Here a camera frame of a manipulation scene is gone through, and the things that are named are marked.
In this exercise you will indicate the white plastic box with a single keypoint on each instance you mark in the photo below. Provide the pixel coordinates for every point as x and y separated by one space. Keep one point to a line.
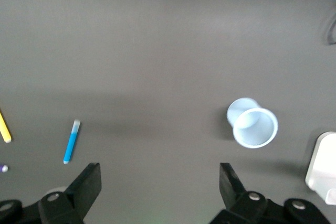
324 166

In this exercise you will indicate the purple marker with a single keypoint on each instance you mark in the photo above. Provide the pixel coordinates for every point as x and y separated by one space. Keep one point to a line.
3 168

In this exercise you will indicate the yellow marker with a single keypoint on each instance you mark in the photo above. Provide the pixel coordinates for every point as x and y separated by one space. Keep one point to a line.
4 129

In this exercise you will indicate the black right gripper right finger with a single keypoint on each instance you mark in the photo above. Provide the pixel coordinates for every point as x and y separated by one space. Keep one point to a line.
232 190

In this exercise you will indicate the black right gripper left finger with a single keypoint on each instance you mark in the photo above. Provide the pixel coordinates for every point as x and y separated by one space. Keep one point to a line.
84 190

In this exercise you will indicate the blue marker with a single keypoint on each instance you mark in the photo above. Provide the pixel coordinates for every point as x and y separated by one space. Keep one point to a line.
71 144

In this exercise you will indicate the light blue plastic cup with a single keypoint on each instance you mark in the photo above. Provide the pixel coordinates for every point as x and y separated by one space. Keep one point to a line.
236 111

